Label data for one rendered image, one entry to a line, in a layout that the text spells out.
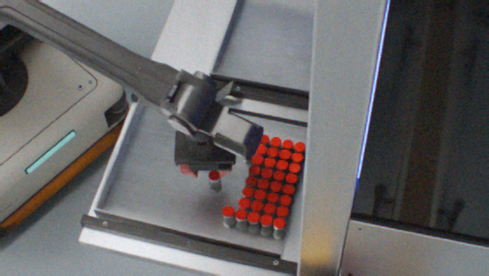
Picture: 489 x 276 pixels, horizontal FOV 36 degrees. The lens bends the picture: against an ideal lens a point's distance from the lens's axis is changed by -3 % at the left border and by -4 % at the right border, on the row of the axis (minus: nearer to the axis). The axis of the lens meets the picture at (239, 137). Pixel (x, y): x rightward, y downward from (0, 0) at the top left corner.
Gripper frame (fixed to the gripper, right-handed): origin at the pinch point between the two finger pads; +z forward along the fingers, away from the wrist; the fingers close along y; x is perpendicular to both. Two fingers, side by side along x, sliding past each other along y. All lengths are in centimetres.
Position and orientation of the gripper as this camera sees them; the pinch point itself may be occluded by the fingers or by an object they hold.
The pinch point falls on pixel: (209, 172)
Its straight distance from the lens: 139.6
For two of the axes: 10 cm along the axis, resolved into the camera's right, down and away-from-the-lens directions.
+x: 0.0, -8.4, 5.4
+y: 10.0, -0.2, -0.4
